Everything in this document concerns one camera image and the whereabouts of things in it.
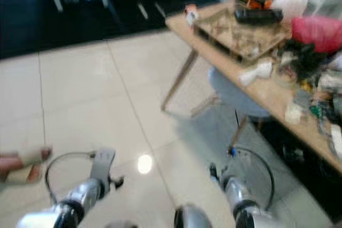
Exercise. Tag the wooden board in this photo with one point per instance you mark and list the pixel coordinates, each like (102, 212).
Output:
(235, 33)

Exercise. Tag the grey blue chair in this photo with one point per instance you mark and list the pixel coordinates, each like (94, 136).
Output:
(238, 94)

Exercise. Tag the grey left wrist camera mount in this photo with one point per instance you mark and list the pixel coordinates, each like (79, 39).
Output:
(101, 165)

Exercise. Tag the black cabinet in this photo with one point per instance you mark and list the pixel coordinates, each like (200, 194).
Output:
(299, 153)

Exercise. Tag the clear white plastic bag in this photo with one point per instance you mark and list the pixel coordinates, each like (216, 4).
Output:
(288, 1)

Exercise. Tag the black tangled gear pile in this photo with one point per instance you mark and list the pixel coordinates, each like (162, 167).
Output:
(304, 57)

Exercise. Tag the light wooden table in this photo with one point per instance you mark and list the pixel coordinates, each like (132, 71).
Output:
(267, 92)

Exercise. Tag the dark floor carpet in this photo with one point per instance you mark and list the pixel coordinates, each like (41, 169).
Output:
(117, 20)

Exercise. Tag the person's sandalled foot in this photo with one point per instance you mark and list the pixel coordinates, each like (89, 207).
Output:
(21, 174)
(32, 157)

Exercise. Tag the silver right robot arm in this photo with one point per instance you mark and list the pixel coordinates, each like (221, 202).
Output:
(238, 193)

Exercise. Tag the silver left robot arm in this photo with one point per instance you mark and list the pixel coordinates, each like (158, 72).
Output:
(85, 193)

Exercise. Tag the pink plastic bag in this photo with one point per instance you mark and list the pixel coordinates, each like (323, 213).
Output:
(318, 30)

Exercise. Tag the white bottle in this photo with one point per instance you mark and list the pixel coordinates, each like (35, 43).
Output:
(256, 73)

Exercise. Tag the black orange remote controller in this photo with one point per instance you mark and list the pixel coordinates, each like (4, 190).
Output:
(256, 14)

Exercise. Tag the small orange white box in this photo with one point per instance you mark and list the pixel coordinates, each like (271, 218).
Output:
(191, 14)

